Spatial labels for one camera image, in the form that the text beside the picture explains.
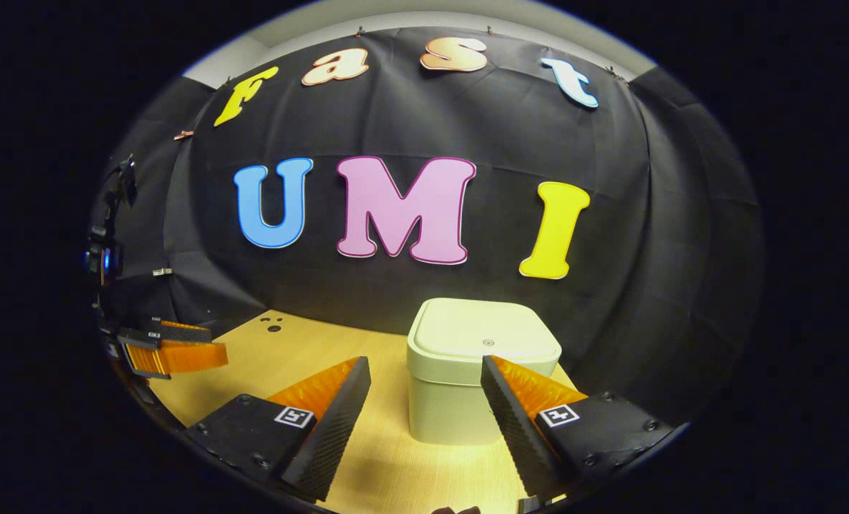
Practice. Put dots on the small copper clip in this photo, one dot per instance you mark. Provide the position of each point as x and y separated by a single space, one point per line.
183 134

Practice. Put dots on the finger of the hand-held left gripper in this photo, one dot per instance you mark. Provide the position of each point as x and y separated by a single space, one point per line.
181 357
181 330

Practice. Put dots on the black backdrop cloth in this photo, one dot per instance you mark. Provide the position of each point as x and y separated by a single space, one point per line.
467 300

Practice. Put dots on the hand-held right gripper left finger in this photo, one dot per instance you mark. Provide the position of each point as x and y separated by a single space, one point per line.
331 442

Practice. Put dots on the green desktop garbage bin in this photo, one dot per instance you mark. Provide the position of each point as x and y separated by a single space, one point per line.
453 400

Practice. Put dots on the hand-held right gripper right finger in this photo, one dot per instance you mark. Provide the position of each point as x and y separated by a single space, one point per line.
513 428

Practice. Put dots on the wooden desktop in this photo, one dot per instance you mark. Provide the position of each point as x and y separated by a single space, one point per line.
253 357

